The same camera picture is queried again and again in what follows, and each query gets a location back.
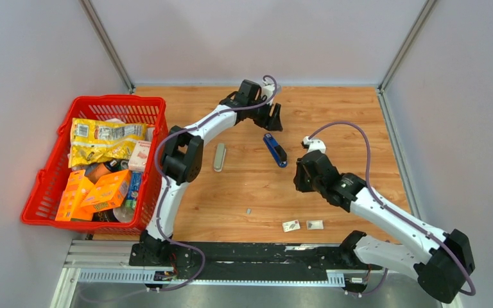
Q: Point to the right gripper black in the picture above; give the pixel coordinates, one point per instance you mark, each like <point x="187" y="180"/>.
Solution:
<point x="298" y="179"/>

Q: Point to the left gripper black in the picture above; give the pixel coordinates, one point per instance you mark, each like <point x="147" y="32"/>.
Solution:
<point x="275" y="122"/>

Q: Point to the blue black stapler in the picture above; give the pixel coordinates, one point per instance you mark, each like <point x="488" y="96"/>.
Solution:
<point x="277" y="151"/>

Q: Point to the grey white stapler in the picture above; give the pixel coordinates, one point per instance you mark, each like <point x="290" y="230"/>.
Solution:
<point x="219" y="157"/>

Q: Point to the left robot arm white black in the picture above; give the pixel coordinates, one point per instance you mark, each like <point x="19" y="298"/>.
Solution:
<point x="178" y="158"/>

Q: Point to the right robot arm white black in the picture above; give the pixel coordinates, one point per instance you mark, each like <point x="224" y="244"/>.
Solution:
<point x="441" y="262"/>

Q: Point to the small grey staple box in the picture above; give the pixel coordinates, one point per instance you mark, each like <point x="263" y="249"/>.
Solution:
<point x="315" y="225"/>

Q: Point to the staple box with red mark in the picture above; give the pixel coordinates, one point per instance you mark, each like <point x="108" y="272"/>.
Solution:
<point x="290" y="226"/>

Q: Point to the pink white small box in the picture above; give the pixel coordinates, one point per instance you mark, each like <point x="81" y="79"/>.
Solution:
<point x="139" y="156"/>

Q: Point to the orange box right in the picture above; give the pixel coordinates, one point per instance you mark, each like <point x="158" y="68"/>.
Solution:
<point x="108" y="193"/>

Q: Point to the orange box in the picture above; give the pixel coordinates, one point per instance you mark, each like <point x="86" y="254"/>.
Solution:
<point x="77" y="188"/>
<point x="108" y="193"/>

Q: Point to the yellow snack bag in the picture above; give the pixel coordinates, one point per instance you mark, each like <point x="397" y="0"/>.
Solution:
<point x="95" y="141"/>

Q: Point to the orange box left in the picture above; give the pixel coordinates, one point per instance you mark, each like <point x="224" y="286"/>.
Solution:
<point x="77" y="188"/>

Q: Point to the red plastic basket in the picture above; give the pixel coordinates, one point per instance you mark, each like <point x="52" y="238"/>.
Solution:
<point x="132" y="217"/>

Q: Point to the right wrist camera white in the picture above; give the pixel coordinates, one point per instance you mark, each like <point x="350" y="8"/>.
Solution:
<point x="311" y="144"/>

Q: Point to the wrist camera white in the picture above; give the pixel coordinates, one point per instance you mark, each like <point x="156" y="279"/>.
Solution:
<point x="269" y="91"/>
<point x="311" y="144"/>

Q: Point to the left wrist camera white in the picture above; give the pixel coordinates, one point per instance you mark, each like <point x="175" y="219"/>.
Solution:
<point x="269" y="91"/>

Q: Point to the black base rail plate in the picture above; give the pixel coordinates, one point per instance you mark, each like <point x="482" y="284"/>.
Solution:
<point x="220" y="260"/>

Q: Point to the white slotted cable duct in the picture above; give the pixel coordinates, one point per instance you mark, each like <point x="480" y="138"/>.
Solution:
<point x="148" y="276"/>

